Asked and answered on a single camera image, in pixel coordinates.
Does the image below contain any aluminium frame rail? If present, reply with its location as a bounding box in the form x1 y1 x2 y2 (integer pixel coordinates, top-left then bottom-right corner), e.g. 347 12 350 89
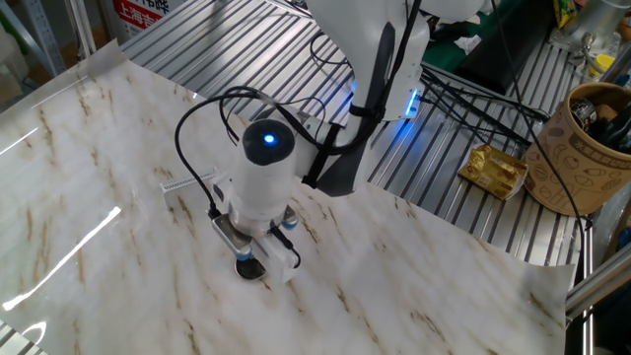
564 248 631 320

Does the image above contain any white marble pattern mat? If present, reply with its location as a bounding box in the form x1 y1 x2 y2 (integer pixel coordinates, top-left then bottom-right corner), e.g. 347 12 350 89
0 38 578 355

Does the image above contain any crumpled white paper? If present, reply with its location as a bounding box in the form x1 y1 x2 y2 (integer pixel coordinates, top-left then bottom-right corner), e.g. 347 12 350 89
452 34 484 56

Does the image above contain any small yellow item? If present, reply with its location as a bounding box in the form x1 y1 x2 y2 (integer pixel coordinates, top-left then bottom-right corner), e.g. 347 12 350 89
589 52 618 79

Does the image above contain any long black camera cable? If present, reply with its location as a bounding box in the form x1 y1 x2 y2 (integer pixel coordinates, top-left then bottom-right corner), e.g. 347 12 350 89
175 86 346 221

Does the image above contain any green cutting mat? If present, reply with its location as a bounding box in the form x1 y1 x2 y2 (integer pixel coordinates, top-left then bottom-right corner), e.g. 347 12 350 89
423 0 494 74

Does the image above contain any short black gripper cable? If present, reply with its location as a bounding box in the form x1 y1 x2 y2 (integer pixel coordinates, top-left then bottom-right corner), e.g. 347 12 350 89
268 225 303 270

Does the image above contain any blue capped metal bracket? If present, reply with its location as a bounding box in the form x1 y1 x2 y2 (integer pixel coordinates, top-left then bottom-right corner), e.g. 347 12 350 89
280 205 301 232

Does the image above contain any grey perforated shelf post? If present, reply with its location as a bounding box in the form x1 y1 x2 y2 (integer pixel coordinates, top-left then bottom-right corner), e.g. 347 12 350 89
18 0 68 76

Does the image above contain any thin black cable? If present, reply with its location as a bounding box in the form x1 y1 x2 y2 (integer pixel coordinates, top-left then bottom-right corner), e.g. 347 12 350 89
492 0 591 231

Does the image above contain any aluminium frame post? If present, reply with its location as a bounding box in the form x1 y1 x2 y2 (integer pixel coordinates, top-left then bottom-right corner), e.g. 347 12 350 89
66 0 99 59

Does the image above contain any brown printed paper bucket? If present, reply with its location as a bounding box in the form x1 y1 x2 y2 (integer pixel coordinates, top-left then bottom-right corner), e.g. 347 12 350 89
522 82 631 217

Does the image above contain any black cable bundle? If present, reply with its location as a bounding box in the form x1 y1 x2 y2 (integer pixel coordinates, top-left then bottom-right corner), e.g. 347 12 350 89
418 63 551 149

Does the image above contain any small white comb strip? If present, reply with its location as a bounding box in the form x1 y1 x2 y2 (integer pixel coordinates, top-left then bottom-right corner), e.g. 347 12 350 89
160 166 223 213

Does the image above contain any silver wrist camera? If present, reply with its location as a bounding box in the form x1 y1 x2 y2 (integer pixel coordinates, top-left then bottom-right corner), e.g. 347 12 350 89
211 212 253 261

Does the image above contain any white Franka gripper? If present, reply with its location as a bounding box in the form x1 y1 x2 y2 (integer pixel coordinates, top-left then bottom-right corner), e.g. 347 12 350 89
210 176 301 284

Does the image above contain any black box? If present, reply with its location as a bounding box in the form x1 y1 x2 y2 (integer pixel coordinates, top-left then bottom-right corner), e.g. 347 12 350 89
453 9 559 96

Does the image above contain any golden snack packet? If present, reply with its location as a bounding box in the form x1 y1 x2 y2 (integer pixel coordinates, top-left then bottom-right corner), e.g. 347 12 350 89
456 144 529 202

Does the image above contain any yellow green snack bag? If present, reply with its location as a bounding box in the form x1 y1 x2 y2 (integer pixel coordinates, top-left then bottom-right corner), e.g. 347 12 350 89
551 0 579 30

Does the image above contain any white box with red print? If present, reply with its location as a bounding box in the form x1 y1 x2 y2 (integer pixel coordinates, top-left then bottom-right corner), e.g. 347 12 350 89
101 0 187 46

